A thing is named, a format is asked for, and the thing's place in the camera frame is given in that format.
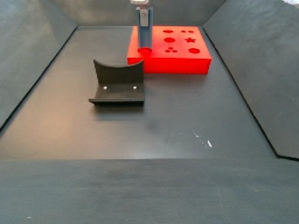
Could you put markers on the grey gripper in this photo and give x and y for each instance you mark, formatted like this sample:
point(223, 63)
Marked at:
point(145, 23)

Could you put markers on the black curved holder bracket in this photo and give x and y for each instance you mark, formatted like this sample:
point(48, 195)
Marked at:
point(121, 84)

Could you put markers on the red shape sorter block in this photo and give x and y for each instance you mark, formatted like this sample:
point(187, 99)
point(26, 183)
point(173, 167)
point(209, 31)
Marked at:
point(179, 51)

